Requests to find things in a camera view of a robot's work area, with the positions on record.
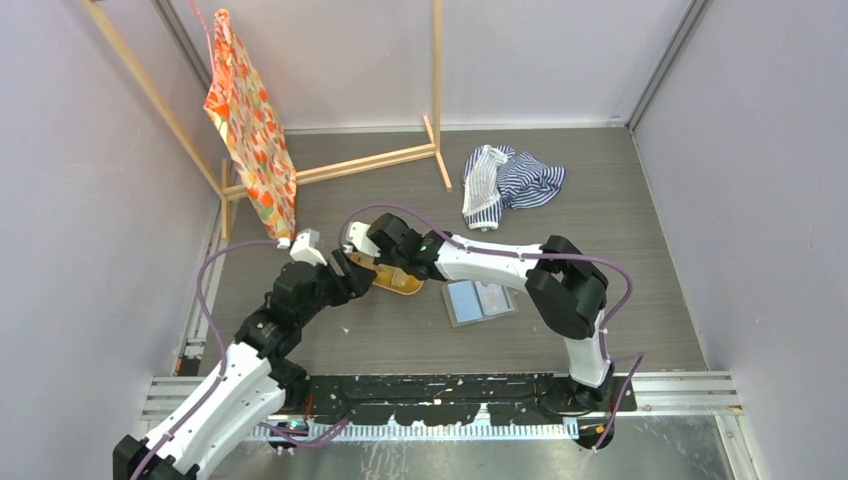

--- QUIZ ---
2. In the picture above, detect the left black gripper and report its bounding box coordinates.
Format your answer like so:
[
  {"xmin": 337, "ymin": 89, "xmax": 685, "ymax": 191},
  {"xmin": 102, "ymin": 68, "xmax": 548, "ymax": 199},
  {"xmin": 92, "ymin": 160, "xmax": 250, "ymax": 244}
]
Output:
[{"xmin": 296, "ymin": 249, "xmax": 375, "ymax": 326}]

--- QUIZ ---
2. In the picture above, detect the gold credit card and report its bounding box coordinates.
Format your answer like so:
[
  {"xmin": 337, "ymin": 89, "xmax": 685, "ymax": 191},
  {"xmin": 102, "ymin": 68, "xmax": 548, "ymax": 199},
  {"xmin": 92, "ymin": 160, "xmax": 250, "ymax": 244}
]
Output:
[{"xmin": 375, "ymin": 264, "xmax": 419, "ymax": 291}]

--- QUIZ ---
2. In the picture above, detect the orange oval tray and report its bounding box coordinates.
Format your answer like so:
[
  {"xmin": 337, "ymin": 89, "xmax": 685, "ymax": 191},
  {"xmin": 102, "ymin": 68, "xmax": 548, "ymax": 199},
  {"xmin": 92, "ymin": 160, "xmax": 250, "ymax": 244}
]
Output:
[{"xmin": 347, "ymin": 252, "xmax": 424, "ymax": 296}]

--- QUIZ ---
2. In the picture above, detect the grey card holder wallet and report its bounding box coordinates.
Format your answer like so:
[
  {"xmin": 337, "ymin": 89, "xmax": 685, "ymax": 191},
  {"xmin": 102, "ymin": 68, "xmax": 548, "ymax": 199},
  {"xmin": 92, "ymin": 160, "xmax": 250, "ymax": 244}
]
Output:
[{"xmin": 442, "ymin": 280, "xmax": 517, "ymax": 328}]

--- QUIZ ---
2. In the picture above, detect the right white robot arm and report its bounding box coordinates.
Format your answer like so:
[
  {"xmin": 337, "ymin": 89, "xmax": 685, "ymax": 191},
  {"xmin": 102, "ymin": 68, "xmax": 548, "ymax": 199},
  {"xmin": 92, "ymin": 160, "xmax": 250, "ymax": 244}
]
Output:
[{"xmin": 348, "ymin": 213, "xmax": 614, "ymax": 411}]

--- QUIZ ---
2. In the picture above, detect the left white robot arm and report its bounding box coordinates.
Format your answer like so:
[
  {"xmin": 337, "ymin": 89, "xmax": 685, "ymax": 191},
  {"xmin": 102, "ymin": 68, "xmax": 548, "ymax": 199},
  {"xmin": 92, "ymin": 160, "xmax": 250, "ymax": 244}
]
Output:
[{"xmin": 112, "ymin": 250, "xmax": 377, "ymax": 479}]

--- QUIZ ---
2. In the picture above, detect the blue striped cloth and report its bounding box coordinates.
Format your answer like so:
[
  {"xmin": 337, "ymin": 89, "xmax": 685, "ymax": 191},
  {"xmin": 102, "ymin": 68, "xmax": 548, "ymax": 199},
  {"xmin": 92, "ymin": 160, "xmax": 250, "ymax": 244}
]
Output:
[{"xmin": 461, "ymin": 144, "xmax": 567, "ymax": 231}]

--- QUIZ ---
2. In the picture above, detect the wooden drying rack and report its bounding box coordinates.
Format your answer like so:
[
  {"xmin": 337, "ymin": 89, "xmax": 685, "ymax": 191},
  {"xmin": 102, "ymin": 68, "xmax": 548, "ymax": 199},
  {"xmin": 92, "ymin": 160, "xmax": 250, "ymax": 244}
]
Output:
[{"xmin": 83, "ymin": 1, "xmax": 444, "ymax": 238}]

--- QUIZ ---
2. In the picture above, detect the orange floral cloth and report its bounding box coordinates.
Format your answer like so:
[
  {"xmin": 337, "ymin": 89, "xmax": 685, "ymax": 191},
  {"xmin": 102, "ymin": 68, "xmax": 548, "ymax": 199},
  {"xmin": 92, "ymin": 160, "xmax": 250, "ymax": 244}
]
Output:
[{"xmin": 204, "ymin": 9, "xmax": 297, "ymax": 240}]

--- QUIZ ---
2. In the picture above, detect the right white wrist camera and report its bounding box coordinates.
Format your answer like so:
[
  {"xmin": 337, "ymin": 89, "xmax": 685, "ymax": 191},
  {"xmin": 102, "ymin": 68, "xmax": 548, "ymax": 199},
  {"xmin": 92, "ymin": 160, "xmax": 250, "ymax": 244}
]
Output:
[{"xmin": 341, "ymin": 221, "xmax": 380, "ymax": 259}]

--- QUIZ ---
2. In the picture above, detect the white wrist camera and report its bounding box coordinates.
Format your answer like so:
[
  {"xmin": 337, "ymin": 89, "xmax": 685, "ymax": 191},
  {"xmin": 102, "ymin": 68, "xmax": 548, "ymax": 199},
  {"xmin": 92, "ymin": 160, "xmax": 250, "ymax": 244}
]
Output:
[
  {"xmin": 276, "ymin": 228, "xmax": 328, "ymax": 266},
  {"xmin": 341, "ymin": 221, "xmax": 380, "ymax": 259}
]

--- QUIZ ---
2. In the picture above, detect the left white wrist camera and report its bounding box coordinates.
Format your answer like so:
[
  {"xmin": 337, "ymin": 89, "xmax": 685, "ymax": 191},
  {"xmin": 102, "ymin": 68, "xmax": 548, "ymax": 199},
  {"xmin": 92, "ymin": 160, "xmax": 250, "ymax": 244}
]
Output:
[{"xmin": 276, "ymin": 228, "xmax": 328, "ymax": 266}]

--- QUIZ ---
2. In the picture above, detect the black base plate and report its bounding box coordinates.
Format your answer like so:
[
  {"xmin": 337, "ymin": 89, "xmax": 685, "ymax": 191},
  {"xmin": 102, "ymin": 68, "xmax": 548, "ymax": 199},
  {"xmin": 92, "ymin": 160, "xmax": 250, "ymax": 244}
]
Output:
[{"xmin": 277, "ymin": 373, "xmax": 636, "ymax": 427}]

